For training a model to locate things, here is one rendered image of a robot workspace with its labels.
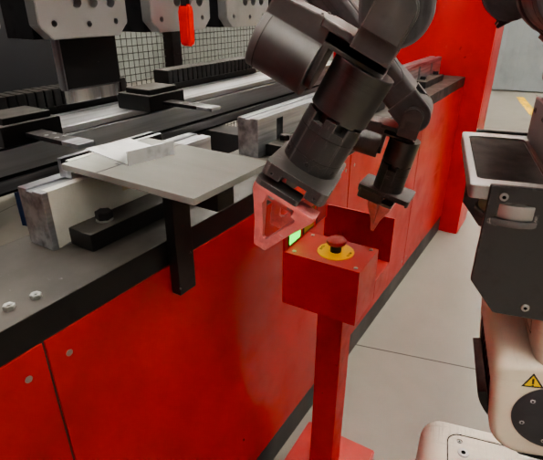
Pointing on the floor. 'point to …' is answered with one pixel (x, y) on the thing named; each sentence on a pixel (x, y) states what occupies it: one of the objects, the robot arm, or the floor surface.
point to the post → (172, 48)
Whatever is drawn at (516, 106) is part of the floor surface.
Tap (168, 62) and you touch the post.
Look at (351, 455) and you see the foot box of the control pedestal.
